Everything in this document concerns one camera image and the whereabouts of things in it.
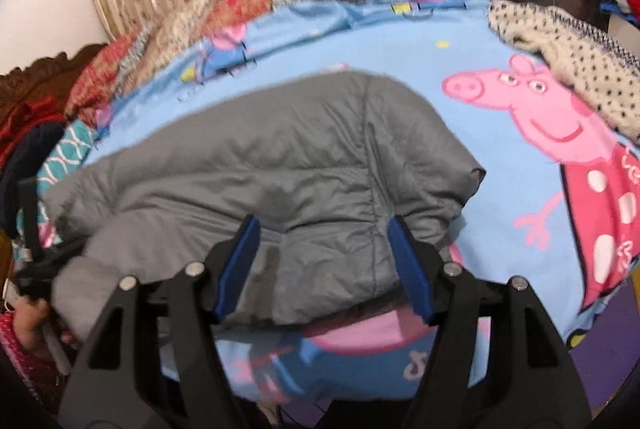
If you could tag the red beige patterned quilt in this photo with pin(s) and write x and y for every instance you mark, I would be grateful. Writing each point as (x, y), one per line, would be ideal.
(200, 19)

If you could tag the white black-dotted sweater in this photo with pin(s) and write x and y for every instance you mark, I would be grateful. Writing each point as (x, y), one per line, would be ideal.
(575, 54)

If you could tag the blue cartoon pig bedsheet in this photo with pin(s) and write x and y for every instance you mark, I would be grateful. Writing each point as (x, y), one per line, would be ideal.
(400, 49)

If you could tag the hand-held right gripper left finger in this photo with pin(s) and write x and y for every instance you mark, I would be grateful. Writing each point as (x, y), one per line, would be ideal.
(235, 271)

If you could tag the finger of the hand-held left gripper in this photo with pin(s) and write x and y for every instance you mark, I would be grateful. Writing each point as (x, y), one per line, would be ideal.
(29, 219)

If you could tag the purple floor mat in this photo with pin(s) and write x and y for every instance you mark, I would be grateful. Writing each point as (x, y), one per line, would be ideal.
(600, 359)

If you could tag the teal wave-patterned cloth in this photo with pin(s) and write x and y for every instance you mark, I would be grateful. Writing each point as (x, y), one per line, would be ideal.
(65, 154)

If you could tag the red knitted cloth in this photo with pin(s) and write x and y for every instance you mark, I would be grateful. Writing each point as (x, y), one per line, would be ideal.
(25, 119)

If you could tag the grey padded jacket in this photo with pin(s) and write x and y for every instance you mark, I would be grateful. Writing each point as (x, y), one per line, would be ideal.
(275, 159)

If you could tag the person's left hand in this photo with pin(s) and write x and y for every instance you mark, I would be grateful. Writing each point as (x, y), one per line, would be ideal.
(31, 324)

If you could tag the dark navy cloth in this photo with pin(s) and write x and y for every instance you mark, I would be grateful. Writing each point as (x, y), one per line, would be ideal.
(25, 159)

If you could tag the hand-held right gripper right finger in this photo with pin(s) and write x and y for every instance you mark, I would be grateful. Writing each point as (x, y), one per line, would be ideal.
(412, 271)

